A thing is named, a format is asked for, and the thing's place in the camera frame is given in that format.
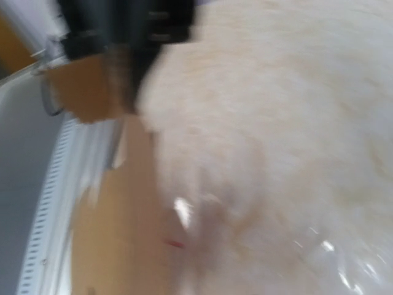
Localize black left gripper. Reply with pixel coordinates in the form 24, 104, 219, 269
57, 0, 198, 113

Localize brown cardboard box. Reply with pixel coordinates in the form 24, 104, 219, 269
47, 55, 193, 294

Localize small red stick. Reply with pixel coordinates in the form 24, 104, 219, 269
166, 240, 184, 248

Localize front aluminium frame rail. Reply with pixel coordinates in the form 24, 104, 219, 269
1, 69, 118, 294

